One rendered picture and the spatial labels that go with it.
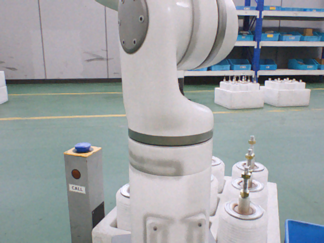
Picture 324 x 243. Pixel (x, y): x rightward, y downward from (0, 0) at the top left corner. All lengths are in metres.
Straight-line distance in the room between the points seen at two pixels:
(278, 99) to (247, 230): 2.77
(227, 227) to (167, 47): 0.43
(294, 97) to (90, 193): 2.89
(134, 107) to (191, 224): 0.13
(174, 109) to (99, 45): 5.58
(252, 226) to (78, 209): 0.44
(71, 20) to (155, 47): 5.66
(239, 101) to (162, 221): 2.77
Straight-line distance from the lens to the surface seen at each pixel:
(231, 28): 0.29
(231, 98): 2.97
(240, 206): 0.60
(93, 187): 0.76
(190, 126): 0.26
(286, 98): 3.33
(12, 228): 1.09
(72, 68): 5.88
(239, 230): 0.58
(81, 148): 0.73
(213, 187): 0.71
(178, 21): 0.24
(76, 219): 0.81
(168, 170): 0.27
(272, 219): 0.74
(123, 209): 0.65
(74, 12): 5.90
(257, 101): 3.14
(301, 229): 0.88
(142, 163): 0.28
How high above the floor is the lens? 0.56
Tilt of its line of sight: 14 degrees down
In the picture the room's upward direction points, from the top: straight up
